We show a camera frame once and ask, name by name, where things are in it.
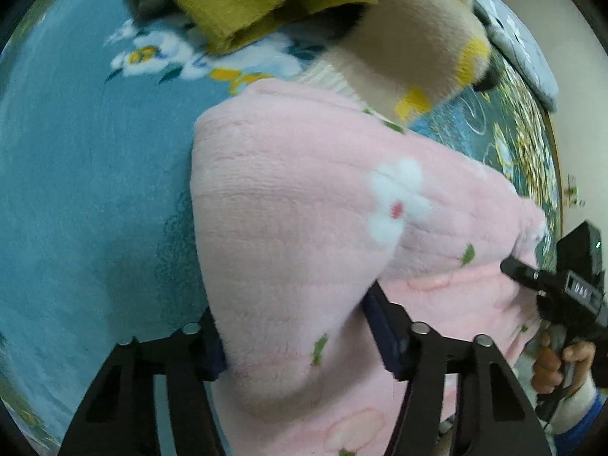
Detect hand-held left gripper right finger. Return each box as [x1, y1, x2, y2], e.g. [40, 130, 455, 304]
[362, 281, 554, 456]

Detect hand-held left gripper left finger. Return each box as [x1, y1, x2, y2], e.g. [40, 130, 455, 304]
[57, 309, 229, 456]

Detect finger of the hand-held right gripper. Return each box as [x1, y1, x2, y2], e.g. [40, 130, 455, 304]
[501, 256, 547, 295]

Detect pink ribbed floral fleece top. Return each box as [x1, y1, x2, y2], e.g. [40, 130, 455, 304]
[190, 78, 549, 456]

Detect person's right hand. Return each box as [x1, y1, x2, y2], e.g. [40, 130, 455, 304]
[532, 331, 597, 395]

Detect teal floral plush blanket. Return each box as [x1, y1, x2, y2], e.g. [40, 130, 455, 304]
[0, 0, 564, 447]

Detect grey-blue floral duvet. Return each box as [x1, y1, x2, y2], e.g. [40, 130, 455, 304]
[470, 0, 559, 110]

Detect beige fleece garment yellow marks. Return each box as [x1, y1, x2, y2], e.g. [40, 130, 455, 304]
[304, 0, 495, 122]

